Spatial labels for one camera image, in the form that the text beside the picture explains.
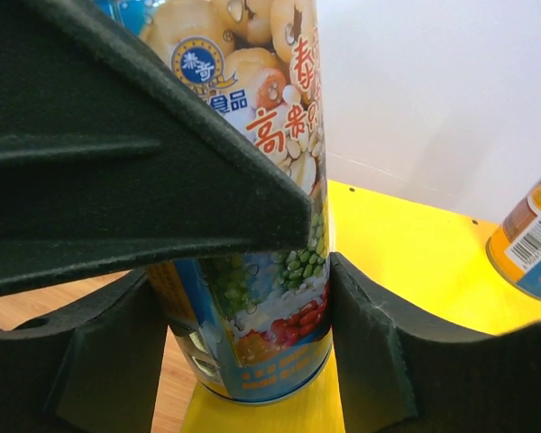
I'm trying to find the tall can white lid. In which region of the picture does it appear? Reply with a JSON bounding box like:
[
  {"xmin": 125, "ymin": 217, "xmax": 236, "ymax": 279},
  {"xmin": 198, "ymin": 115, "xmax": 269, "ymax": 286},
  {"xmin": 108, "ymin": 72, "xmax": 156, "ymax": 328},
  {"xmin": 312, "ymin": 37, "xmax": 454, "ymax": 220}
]
[{"xmin": 99, "ymin": 1, "xmax": 332, "ymax": 404}]

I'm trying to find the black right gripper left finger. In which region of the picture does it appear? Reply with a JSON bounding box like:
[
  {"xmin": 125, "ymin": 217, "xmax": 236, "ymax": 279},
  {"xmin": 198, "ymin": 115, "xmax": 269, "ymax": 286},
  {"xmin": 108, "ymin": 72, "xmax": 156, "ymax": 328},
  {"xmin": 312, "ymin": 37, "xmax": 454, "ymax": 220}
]
[{"xmin": 0, "ymin": 271, "xmax": 167, "ymax": 432}]

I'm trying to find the tall yellow blue can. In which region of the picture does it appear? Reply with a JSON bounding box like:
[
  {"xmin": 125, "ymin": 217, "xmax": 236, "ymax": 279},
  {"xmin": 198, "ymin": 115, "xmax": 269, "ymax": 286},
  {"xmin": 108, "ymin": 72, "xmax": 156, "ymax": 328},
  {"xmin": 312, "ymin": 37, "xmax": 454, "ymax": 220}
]
[{"xmin": 486, "ymin": 178, "xmax": 541, "ymax": 300}]

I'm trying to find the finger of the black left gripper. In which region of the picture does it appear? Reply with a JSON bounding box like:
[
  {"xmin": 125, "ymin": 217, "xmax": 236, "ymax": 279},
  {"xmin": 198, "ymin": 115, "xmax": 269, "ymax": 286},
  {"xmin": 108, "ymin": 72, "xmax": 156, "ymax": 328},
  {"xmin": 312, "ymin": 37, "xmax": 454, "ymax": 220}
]
[{"xmin": 0, "ymin": 1, "xmax": 310, "ymax": 296}]

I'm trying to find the yellow wooden shelf cabinet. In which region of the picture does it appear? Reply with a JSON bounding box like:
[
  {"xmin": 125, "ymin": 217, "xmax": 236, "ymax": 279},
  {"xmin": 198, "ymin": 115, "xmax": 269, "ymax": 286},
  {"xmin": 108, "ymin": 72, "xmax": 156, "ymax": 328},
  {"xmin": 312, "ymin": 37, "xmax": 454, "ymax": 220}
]
[{"xmin": 183, "ymin": 182, "xmax": 541, "ymax": 432}]

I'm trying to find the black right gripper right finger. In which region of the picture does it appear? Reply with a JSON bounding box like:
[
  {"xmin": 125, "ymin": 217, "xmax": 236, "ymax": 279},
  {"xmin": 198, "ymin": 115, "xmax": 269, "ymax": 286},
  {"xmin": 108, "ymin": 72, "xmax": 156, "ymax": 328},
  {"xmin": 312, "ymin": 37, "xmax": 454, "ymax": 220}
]
[{"xmin": 330, "ymin": 253, "xmax": 541, "ymax": 432}]

